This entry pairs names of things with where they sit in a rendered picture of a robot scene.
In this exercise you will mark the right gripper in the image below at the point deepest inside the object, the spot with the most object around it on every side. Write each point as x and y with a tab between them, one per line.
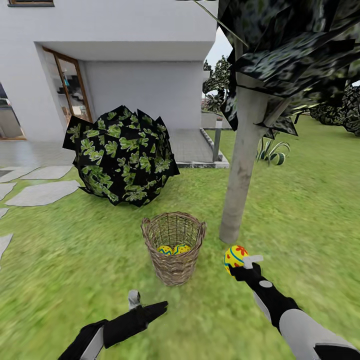
242	274

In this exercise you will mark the door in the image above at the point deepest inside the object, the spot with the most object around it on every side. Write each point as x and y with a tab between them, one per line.
65	72

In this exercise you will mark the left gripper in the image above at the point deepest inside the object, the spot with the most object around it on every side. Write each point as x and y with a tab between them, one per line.
135	321

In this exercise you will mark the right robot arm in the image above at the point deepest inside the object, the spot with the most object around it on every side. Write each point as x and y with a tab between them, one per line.
306	338

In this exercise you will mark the easter egg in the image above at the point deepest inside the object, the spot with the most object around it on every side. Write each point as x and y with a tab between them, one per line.
234	257
179	249
165	249

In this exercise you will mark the wicker basket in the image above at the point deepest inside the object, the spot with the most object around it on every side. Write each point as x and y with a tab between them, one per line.
173	229

